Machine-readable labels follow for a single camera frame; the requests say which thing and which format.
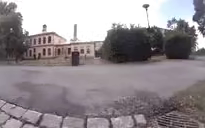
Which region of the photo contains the grey asphalt road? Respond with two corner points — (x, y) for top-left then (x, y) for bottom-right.
(0, 55), (205, 118)

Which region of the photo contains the dark bin box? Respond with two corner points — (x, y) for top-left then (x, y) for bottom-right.
(71, 51), (81, 67)

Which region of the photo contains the large dark green bush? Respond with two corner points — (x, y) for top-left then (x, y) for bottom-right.
(101, 23), (153, 64)

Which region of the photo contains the tall chimney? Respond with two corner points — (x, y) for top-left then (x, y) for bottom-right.
(72, 23), (79, 42)

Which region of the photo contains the pink two-storey building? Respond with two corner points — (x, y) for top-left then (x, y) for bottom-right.
(23, 24), (104, 60)

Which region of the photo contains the street lamp pole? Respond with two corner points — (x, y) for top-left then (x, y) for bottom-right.
(142, 3), (151, 29)

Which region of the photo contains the rounded dark green bush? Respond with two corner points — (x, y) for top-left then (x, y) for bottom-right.
(164, 31), (193, 60)

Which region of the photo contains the tree behind bushes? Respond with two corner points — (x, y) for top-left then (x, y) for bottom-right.
(166, 17), (199, 53)

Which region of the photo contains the grey cobblestone strip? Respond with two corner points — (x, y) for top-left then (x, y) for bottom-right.
(0, 95), (148, 128)

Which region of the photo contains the round metal drain grate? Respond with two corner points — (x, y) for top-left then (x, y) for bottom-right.
(156, 112), (200, 128)

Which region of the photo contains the tall tree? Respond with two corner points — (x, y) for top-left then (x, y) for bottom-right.
(0, 0), (30, 64)

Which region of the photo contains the grass verge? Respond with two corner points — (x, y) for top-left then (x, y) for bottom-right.
(172, 77), (205, 128)

